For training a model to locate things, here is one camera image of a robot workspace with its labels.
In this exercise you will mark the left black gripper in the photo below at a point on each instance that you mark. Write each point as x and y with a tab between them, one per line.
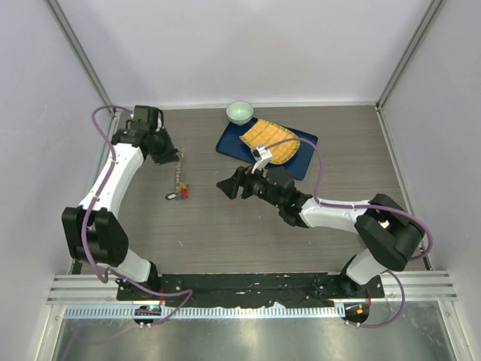
170	154

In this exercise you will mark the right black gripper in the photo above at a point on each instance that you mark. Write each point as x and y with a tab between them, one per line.
231	186

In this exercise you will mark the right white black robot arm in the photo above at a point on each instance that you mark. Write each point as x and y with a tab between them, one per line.
390	235

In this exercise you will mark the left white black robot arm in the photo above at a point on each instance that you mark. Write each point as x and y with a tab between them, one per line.
93	232

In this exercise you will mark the yellow woven bamboo mat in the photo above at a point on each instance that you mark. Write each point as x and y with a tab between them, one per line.
265	133

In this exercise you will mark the light green ceramic bowl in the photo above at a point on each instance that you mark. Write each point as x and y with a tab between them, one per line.
240	112

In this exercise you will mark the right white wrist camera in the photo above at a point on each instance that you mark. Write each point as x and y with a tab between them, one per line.
262	156

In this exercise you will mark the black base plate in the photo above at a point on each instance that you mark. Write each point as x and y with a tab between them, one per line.
292	290

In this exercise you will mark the slotted white cable duct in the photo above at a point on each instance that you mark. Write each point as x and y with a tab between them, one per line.
152	312

